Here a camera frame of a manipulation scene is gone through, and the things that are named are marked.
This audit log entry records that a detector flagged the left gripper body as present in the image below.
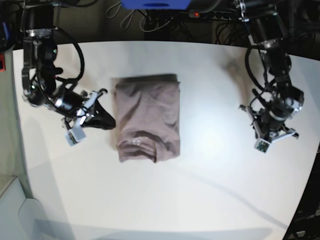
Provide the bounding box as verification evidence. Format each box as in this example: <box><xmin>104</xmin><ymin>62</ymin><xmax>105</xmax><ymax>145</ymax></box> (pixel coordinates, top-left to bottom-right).
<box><xmin>239</xmin><ymin>104</ymin><xmax>299</xmax><ymax>144</ymax></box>

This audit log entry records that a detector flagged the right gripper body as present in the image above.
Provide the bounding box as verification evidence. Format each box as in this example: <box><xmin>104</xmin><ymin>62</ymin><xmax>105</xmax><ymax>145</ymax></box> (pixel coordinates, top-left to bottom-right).
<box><xmin>59</xmin><ymin>88</ymin><xmax>108</xmax><ymax>130</ymax></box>

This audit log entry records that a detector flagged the mauve t-shirt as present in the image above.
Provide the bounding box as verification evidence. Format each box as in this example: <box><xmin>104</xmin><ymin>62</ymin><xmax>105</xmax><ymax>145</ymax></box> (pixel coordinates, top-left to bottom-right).
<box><xmin>113</xmin><ymin>73</ymin><xmax>181</xmax><ymax>163</ymax></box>

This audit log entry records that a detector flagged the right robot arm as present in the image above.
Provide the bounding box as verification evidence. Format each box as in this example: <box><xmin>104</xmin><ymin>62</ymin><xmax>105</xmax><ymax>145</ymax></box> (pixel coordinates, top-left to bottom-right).
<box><xmin>20</xmin><ymin>0</ymin><xmax>116</xmax><ymax>130</ymax></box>

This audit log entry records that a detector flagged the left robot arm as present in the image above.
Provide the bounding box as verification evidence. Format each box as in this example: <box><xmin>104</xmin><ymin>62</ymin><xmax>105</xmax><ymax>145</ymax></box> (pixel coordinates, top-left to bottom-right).
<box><xmin>234</xmin><ymin>0</ymin><xmax>305</xmax><ymax>153</ymax></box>

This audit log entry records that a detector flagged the red clamp at table edge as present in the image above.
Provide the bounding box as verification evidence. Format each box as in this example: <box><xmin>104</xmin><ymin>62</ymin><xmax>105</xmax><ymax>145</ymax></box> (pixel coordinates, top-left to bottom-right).
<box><xmin>0</xmin><ymin>53</ymin><xmax>6</xmax><ymax>72</ymax></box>

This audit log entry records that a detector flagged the blue box overhead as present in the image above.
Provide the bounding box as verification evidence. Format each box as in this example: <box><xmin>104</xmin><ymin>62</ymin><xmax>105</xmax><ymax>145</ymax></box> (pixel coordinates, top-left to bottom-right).
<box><xmin>121</xmin><ymin>0</ymin><xmax>191</xmax><ymax>10</ymax></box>

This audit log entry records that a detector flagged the black power strip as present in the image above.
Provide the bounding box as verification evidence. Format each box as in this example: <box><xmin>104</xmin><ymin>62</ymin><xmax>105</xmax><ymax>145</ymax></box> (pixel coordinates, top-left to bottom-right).
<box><xmin>188</xmin><ymin>9</ymin><xmax>238</xmax><ymax>21</ymax></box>

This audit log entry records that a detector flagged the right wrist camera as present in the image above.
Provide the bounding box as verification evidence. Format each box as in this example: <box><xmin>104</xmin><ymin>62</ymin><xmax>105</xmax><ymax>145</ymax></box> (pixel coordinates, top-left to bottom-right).
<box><xmin>65</xmin><ymin>127</ymin><xmax>86</xmax><ymax>146</ymax></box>

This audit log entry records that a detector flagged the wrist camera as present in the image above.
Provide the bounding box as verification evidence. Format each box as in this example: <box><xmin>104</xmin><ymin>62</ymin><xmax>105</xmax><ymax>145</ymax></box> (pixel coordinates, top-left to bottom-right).
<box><xmin>65</xmin><ymin>127</ymin><xmax>86</xmax><ymax>146</ymax></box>
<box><xmin>254</xmin><ymin>138</ymin><xmax>271</xmax><ymax>154</ymax></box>

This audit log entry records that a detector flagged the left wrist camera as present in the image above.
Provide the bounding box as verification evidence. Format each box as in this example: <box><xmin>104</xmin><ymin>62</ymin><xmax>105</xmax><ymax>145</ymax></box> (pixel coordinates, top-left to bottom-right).
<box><xmin>254</xmin><ymin>138</ymin><xmax>271</xmax><ymax>154</ymax></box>

